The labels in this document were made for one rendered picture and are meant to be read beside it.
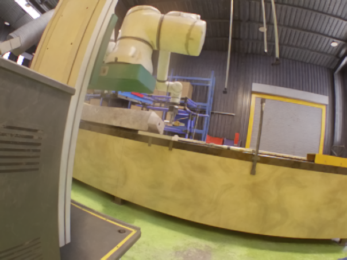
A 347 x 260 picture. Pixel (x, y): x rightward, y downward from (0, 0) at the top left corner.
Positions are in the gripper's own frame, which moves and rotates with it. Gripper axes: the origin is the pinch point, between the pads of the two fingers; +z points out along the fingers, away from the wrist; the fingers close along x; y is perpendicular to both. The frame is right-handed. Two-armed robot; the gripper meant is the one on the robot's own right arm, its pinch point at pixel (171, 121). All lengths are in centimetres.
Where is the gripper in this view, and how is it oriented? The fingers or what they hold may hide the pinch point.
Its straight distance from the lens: 161.0
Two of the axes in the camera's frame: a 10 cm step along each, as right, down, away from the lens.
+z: -1.8, 9.8, -0.6
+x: 3.0, 1.1, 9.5
